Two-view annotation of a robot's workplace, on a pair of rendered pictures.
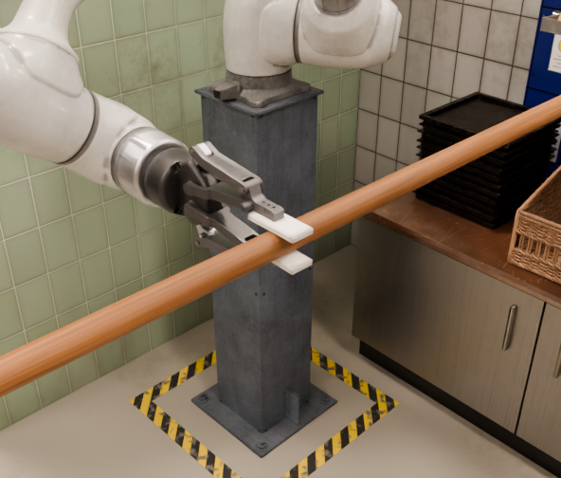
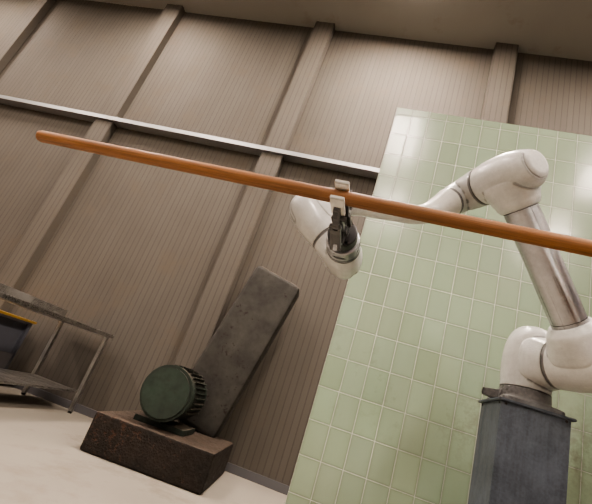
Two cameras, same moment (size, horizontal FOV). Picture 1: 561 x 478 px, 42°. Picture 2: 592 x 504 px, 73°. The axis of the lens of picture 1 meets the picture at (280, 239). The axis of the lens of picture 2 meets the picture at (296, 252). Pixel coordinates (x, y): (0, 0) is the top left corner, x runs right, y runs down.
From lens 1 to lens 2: 1.04 m
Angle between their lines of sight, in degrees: 76
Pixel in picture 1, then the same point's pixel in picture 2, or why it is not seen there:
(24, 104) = (307, 205)
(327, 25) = (555, 335)
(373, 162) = not seen: outside the picture
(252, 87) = (509, 391)
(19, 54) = not seen: hidden behind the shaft
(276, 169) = (516, 458)
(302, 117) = (551, 430)
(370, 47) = not seen: outside the picture
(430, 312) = not seen: outside the picture
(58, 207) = (383, 474)
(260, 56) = (517, 370)
